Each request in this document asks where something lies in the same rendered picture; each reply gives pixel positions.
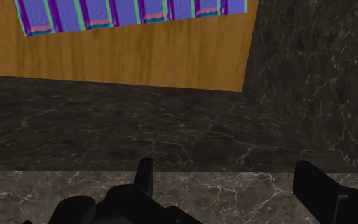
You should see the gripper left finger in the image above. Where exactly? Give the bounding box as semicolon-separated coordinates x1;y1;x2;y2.
48;158;203;224

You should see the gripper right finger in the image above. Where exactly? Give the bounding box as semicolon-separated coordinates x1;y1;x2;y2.
292;160;358;224

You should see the purple patterned robot stand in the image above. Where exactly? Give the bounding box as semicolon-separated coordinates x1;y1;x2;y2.
13;0;248;38

